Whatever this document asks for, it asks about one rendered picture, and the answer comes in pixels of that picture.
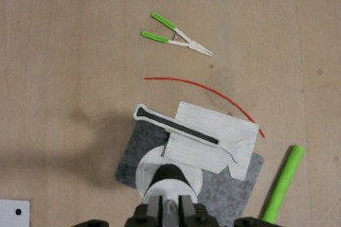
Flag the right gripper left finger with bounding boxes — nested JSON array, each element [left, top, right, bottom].
[[71, 195, 163, 227]]

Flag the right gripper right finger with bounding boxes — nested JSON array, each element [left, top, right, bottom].
[[178, 195, 283, 227]]

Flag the black cylinder with grey shaft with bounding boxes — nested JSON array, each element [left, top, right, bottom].
[[142, 165, 198, 227]]

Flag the green-handled pliers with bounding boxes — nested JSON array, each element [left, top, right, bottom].
[[142, 12, 213, 57]]

